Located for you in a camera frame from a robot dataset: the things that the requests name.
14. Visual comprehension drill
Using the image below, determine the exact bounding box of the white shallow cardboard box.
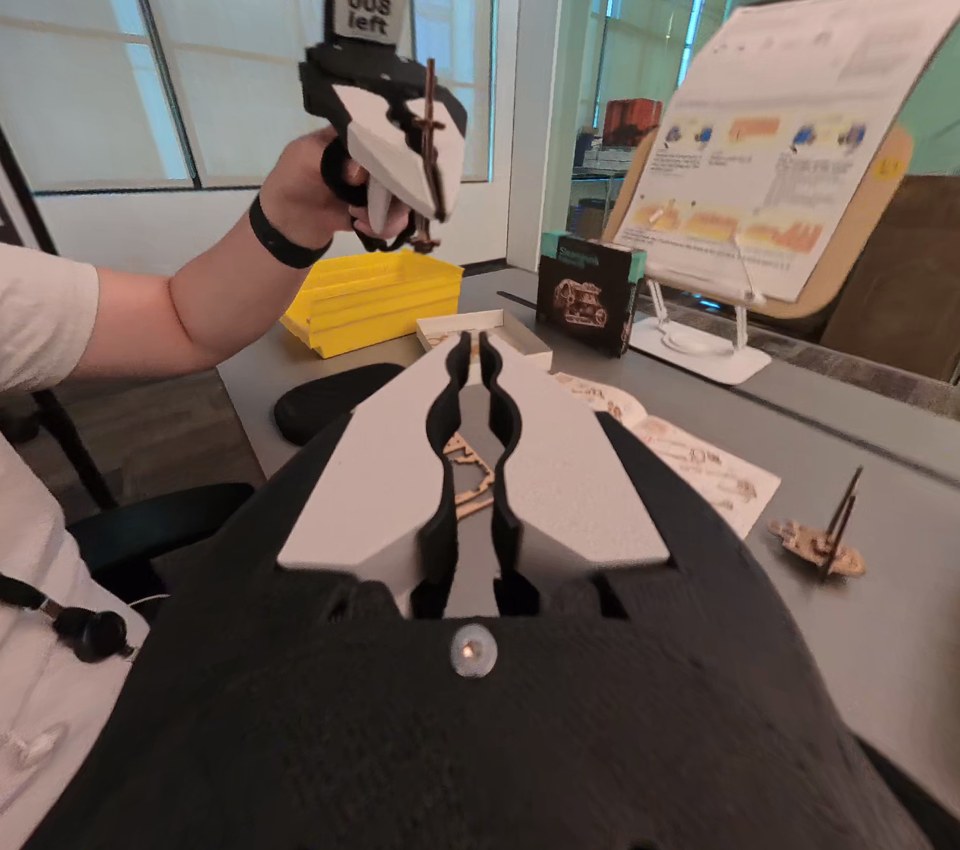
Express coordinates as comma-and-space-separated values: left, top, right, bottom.
416, 310, 554, 374

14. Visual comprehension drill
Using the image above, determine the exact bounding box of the person's left forearm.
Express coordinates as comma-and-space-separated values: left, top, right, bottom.
71, 231, 322, 382

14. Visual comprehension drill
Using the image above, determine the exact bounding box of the printed instruction sheet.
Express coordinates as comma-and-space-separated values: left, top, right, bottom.
611, 0, 960, 303

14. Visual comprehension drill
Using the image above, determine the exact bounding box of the open instruction booklet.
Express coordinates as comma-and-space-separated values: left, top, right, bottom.
551, 370, 783, 539

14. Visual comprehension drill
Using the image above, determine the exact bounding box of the black wristband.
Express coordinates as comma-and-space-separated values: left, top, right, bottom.
247, 193, 335, 269

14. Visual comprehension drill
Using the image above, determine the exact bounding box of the black wrist rest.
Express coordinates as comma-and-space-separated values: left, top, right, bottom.
273, 362, 406, 447

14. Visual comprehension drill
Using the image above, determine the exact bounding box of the dark wooden cross-shaped model part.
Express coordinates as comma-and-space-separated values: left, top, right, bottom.
408, 58, 450, 256

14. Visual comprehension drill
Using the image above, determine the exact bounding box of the cluttered storage shelf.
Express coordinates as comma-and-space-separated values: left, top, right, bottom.
570, 126, 646, 239

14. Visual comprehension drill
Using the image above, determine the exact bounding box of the orange crate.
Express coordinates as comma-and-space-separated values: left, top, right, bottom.
603, 98, 665, 147

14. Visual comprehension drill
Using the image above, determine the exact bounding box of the brown wooden panel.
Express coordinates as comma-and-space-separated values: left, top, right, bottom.
817, 173, 960, 382

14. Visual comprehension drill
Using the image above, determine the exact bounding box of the wooden assembly with dark sticks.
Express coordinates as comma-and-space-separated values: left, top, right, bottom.
768, 466, 867, 581

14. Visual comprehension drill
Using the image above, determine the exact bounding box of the person's left hand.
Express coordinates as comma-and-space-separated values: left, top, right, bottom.
258, 128, 412, 249

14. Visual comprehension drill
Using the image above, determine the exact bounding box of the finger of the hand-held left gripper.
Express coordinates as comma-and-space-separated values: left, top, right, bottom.
403, 102, 466, 222
332, 85, 441, 222

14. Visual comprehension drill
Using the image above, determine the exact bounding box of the dark model kit box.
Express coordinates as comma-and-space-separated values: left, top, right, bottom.
536, 231, 648, 359

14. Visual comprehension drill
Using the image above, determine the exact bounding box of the black office chair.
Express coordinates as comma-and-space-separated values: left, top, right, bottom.
67, 482, 256, 611

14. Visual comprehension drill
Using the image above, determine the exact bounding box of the yellow plastic bin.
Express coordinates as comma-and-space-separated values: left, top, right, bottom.
281, 248, 465, 359

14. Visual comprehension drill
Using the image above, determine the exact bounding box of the black lanyard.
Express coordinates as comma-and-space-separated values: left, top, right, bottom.
0, 574, 138, 665

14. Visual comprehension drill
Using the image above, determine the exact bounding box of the tan backing board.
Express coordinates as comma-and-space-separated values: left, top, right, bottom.
600, 126, 916, 322

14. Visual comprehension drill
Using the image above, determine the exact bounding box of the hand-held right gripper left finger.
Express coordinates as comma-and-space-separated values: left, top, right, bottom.
276, 332, 474, 620

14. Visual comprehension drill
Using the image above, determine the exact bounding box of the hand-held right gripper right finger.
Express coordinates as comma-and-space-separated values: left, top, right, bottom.
478, 332, 671, 617

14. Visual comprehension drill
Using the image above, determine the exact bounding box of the laser-cut wooden parts sheet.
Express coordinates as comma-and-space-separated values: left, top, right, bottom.
442, 433, 498, 524

